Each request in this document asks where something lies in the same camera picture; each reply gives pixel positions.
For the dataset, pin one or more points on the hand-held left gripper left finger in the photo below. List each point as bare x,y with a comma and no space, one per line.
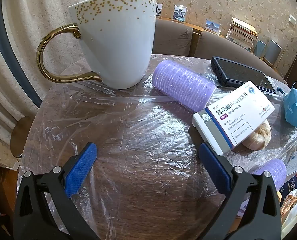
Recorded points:
81,170

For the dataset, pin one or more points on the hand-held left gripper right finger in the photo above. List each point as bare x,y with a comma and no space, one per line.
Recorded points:
214,165

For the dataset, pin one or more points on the light blue paper packet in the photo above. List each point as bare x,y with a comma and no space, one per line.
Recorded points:
294,107

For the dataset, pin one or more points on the white medicine box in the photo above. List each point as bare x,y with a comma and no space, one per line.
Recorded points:
233,120

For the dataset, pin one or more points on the purple hair roller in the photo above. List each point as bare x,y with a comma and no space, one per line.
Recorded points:
181,85
276,172

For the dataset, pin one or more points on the round wooden stool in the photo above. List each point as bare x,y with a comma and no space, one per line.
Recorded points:
19,137

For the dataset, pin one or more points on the large grey cylinder speaker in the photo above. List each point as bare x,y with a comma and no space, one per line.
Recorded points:
273,52

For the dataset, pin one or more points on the black flat case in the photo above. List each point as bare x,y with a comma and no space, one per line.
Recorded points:
241,71

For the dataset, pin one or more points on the small blue cylinder speaker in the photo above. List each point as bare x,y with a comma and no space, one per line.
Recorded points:
259,48

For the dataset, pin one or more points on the stack of books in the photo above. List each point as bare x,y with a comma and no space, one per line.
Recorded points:
241,35

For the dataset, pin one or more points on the brown upholstered chair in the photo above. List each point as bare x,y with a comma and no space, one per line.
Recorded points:
173,37
213,45

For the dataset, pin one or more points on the beige striped curtain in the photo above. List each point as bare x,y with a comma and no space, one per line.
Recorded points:
26,17

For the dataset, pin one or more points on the white wall switch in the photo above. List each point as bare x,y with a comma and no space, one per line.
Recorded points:
292,20

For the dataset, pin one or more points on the photo frame with building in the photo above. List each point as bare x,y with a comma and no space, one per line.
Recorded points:
211,26

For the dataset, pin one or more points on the photo frame with seated person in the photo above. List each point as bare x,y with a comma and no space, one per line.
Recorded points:
179,13

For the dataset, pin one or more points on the photo frame with standing person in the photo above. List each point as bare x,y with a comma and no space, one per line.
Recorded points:
159,10

